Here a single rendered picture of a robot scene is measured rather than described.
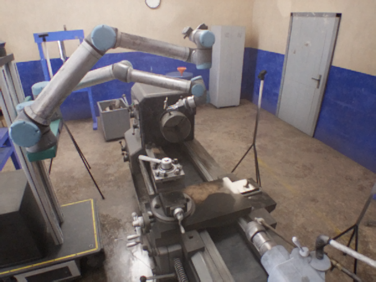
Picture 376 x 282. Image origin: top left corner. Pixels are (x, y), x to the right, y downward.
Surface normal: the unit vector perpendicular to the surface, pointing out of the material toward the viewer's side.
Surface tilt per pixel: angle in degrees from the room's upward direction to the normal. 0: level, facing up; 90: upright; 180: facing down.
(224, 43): 90
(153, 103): 90
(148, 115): 90
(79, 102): 90
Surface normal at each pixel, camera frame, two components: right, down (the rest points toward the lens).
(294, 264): 0.00, -0.88
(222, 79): 0.34, 0.43
